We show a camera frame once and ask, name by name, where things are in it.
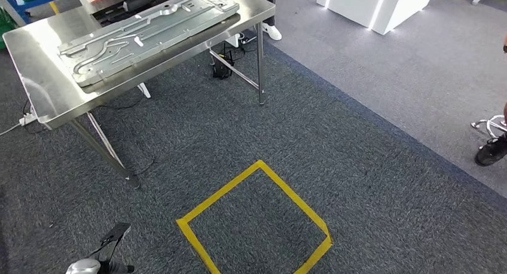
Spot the black plastic panel part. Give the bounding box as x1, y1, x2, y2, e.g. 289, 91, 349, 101
91, 0, 181, 28

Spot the stainless steel workbench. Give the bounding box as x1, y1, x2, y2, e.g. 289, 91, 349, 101
2, 0, 277, 190

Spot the blue metal shelf rack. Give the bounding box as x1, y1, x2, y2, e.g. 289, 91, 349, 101
0, 0, 76, 51

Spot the black router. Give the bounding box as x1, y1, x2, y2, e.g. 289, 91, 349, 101
212, 42, 235, 80

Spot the yellow floor tape square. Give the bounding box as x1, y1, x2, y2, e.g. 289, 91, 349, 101
176, 160, 334, 274

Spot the white power adapter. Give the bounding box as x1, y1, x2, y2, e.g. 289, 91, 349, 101
225, 32, 258, 51

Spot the stamped grey metal plate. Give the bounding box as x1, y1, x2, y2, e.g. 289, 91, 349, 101
58, 0, 241, 88

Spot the white display plinth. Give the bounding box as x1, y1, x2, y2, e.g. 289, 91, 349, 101
316, 0, 438, 36

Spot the chrome stool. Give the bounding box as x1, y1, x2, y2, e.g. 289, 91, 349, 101
470, 114, 507, 140

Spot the white power strip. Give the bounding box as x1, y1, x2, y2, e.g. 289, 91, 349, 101
19, 112, 39, 127

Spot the green plastic crate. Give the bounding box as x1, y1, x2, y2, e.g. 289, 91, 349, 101
0, 7, 17, 50

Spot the white power strip cable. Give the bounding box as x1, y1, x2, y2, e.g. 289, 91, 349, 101
0, 123, 23, 138

